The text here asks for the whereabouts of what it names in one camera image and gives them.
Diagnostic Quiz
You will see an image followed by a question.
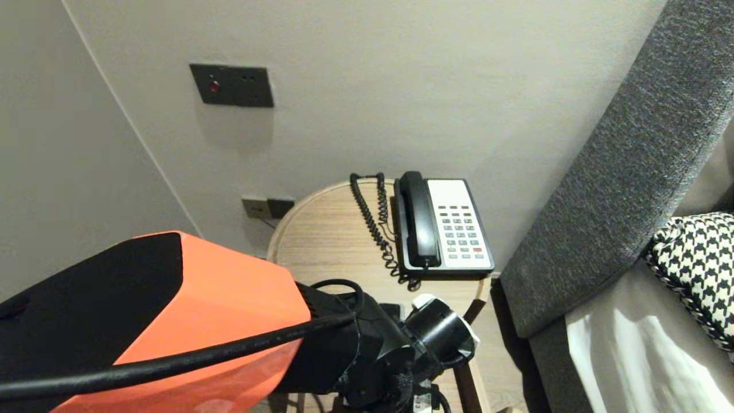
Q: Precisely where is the curved wooden table drawer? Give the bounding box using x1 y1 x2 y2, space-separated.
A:
287 359 515 413

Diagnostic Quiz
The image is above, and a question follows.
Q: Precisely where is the black and white desk telephone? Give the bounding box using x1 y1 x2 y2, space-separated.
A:
393 178 495 280

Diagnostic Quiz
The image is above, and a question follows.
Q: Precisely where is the black telephone handset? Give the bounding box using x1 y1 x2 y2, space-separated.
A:
398 172 442 268

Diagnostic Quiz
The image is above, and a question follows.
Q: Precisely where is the round wooden bedside table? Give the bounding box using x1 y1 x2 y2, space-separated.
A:
267 179 493 322

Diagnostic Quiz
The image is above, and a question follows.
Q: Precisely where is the white bed sheet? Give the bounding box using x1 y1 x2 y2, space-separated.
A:
564 115 734 413

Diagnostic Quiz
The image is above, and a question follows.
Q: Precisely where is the grey fabric bed headboard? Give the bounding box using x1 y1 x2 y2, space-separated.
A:
499 0 734 413

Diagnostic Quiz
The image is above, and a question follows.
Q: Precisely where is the black white houndstooth pillow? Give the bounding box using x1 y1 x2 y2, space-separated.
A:
641 213 734 366

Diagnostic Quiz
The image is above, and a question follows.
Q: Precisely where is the white left wrist camera unit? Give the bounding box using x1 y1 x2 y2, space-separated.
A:
411 293 481 352

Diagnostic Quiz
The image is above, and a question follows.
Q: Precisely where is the black coiled phone cord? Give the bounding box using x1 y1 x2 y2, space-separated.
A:
350 173 421 291

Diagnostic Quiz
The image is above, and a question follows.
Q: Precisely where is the black wall socket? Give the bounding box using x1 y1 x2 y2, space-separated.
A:
267 198 296 220

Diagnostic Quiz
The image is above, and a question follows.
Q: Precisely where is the smooth black cable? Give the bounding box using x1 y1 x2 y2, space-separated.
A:
0 279 366 403

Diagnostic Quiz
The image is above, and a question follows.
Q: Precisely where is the beige wall socket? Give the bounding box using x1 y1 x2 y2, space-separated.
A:
241 197 270 220

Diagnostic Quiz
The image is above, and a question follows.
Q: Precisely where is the dark wall switch panel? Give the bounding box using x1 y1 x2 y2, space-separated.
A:
190 64 275 109

